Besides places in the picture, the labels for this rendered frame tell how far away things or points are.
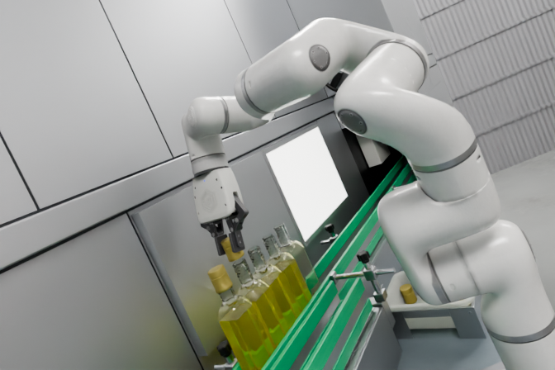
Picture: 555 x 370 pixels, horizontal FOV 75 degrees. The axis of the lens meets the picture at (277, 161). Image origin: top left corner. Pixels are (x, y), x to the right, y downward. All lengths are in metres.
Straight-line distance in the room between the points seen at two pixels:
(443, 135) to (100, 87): 0.71
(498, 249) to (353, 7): 1.28
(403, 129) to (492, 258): 0.24
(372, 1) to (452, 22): 2.77
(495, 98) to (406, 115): 4.05
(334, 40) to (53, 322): 0.64
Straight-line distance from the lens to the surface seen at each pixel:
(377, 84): 0.44
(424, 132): 0.44
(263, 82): 0.54
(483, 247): 0.59
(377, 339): 0.91
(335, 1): 1.71
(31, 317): 0.75
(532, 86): 4.64
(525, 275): 0.61
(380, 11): 1.64
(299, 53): 0.50
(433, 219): 0.52
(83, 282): 0.78
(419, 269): 0.57
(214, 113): 0.70
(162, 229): 0.83
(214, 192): 0.74
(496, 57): 4.50
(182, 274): 0.85
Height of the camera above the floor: 1.36
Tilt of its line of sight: 5 degrees down
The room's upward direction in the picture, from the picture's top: 24 degrees counter-clockwise
